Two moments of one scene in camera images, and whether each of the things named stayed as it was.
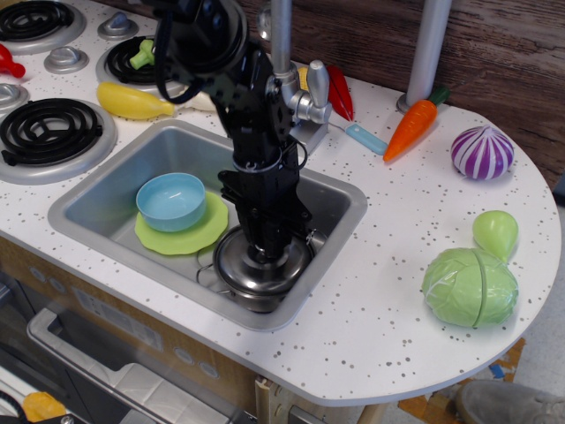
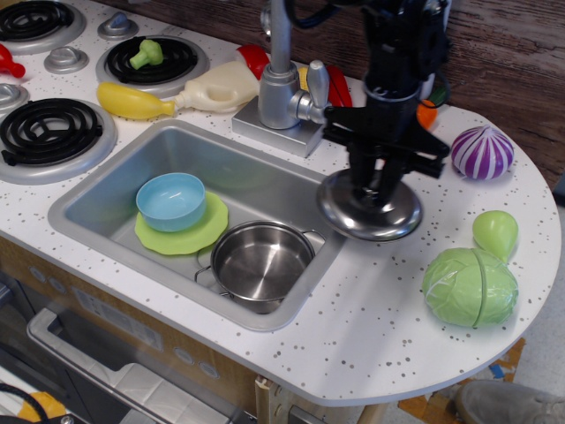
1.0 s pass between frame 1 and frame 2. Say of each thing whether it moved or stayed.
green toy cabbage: stayed
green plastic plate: stayed
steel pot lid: moved
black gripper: moved
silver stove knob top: stayed
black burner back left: stayed
